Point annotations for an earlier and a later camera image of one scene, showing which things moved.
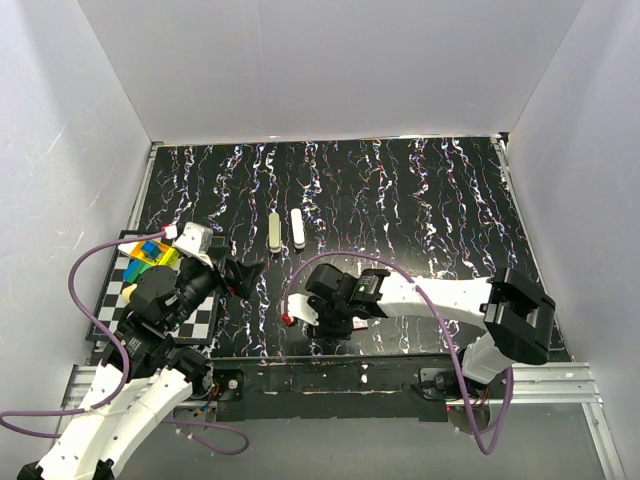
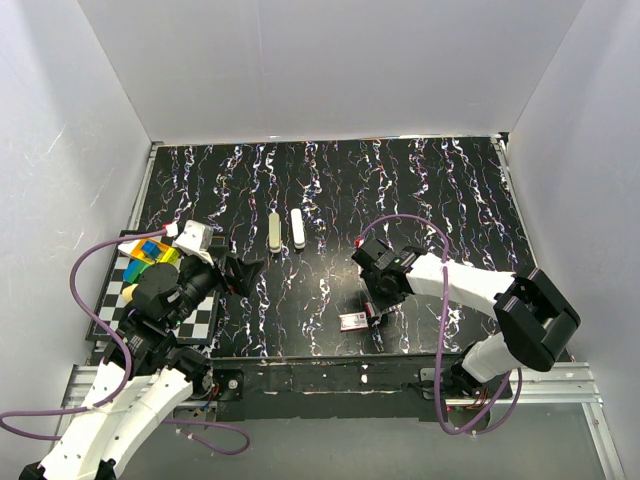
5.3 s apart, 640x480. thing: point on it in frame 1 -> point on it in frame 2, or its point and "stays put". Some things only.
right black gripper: [325, 332] -> [381, 301]
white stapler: [298, 228] stays put
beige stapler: [275, 233] stays put
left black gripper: [244, 273] stays put
